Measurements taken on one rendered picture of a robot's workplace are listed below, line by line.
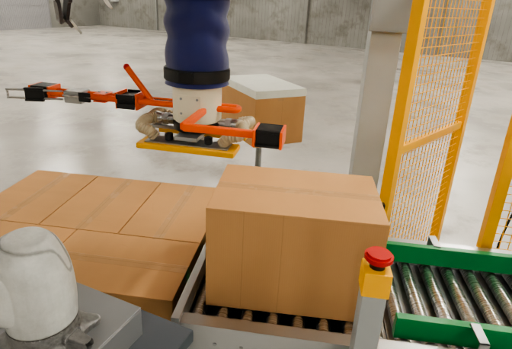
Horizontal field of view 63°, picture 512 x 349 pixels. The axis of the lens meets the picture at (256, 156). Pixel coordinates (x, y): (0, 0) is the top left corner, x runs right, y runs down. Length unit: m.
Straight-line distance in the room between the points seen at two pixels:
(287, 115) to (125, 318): 2.10
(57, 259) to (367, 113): 1.85
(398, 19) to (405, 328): 1.47
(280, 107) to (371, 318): 2.00
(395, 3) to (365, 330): 1.63
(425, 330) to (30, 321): 1.17
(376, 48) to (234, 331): 1.60
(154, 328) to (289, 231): 0.51
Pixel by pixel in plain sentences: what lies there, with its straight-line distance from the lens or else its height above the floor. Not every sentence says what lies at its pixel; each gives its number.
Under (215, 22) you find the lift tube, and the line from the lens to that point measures 1.37.
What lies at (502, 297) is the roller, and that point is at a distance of 1.99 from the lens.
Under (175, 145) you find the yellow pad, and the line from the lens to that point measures 1.42.
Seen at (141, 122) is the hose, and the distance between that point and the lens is 1.48.
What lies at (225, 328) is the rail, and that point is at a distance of 1.48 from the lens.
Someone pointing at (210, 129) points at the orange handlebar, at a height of 1.25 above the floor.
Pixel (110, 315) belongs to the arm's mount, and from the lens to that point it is 1.19.
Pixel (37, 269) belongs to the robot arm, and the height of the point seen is 1.07.
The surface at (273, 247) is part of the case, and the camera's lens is 1.44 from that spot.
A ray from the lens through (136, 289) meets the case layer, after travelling 1.73.
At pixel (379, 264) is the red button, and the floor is 1.03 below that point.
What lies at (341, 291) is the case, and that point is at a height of 0.68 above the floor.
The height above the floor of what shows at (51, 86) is 1.27.
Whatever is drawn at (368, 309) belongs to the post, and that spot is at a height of 0.89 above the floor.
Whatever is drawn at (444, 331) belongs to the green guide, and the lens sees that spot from 1.61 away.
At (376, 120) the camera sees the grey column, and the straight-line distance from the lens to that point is 2.46.
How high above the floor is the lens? 1.61
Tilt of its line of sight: 21 degrees down
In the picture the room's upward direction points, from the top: 3 degrees clockwise
